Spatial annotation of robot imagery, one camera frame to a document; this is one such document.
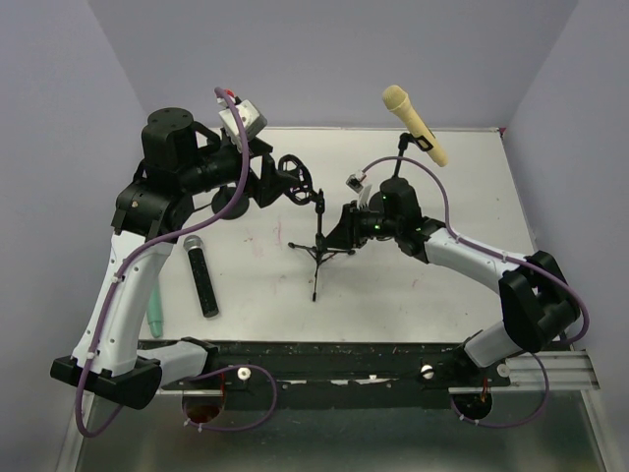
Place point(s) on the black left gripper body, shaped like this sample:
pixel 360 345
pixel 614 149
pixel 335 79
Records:
pixel 258 187

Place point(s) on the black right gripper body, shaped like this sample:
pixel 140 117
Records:
pixel 360 223

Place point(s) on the black tripod mic stand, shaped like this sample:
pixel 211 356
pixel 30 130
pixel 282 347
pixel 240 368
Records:
pixel 309 221

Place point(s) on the black round-base clip stand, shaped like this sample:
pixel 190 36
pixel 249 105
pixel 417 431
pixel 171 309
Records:
pixel 224 201

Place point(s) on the black microphone with silver grille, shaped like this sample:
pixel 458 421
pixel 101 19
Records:
pixel 208 303

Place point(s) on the cream yellow microphone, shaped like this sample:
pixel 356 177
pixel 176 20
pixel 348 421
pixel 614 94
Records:
pixel 398 102

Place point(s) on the mint green microphone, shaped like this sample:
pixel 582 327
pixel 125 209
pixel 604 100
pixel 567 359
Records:
pixel 154 314

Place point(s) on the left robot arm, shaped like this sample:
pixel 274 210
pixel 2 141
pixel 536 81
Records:
pixel 181 159

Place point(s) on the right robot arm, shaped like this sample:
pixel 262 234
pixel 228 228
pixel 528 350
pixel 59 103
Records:
pixel 535 303

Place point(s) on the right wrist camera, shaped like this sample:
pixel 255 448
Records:
pixel 360 184

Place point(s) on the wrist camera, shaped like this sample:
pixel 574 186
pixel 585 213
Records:
pixel 360 184
pixel 253 121

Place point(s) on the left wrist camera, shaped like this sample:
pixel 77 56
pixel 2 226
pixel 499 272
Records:
pixel 253 121

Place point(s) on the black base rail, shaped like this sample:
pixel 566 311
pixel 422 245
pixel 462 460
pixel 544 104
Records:
pixel 339 375

